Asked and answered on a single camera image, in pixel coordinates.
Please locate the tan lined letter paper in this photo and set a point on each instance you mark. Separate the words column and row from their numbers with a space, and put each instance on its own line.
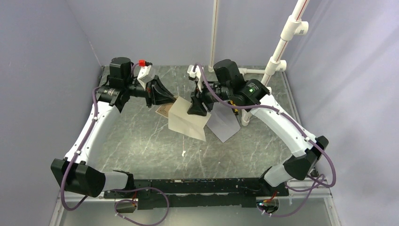
column 180, row 121

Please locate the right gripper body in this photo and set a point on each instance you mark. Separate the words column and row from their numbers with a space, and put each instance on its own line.
column 206, row 96

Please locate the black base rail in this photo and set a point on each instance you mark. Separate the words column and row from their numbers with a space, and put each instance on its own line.
column 160, row 193

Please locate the grey envelope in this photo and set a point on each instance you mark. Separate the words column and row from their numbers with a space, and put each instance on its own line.
column 223, row 122

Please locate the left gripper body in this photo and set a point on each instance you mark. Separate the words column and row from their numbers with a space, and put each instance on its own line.
column 139, row 91

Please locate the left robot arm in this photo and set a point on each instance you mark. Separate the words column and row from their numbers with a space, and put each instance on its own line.
column 75, row 172

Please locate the white PVC pipe frame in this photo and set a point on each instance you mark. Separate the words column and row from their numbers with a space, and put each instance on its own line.
column 294, row 26

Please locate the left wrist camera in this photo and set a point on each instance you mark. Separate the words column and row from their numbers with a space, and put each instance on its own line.
column 146, row 73

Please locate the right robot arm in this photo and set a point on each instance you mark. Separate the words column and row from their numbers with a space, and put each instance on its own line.
column 233, row 91

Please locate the yellow black screwdriver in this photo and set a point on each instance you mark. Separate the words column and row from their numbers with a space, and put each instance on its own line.
column 235, row 111

